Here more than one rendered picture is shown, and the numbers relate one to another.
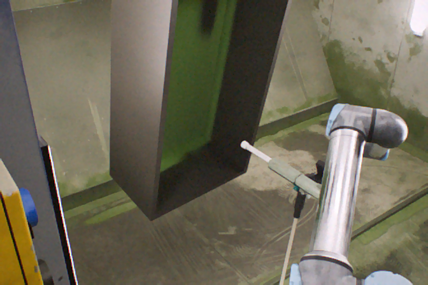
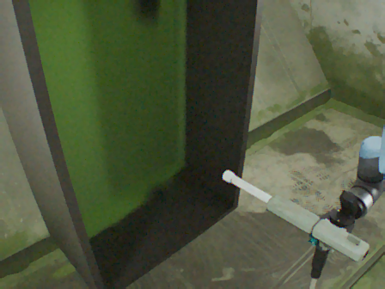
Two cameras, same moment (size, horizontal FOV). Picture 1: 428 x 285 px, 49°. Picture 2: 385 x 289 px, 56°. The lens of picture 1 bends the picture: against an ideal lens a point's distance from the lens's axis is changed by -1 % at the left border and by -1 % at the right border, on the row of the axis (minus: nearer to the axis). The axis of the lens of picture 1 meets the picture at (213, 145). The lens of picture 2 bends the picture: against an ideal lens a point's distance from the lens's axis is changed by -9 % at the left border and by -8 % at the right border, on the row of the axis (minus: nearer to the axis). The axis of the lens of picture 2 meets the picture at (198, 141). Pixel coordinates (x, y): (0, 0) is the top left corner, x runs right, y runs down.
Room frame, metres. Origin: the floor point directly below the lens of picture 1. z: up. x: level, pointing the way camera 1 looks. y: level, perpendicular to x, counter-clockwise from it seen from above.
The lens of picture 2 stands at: (0.92, -0.13, 1.43)
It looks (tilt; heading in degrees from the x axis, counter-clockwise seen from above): 32 degrees down; 3
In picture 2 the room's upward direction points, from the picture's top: 8 degrees counter-clockwise
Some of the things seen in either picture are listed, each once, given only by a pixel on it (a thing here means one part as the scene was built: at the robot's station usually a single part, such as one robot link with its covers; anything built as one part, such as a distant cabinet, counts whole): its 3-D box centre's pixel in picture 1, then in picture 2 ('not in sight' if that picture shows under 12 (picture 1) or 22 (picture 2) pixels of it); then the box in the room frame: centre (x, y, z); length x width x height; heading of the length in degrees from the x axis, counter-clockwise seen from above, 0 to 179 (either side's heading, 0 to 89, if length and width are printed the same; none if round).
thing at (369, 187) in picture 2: not in sight; (367, 188); (1.83, -0.59, 0.62); 0.12 x 0.09 x 0.10; 135
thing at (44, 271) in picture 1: (41, 278); not in sight; (0.44, 0.23, 1.36); 0.05 x 0.02 x 0.05; 36
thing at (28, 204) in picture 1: (22, 208); not in sight; (0.44, 0.23, 1.48); 0.05 x 0.02 x 0.05; 36
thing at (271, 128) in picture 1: (204, 153); (188, 172); (2.74, 0.06, 0.11); 2.70 x 0.02 x 0.13; 126
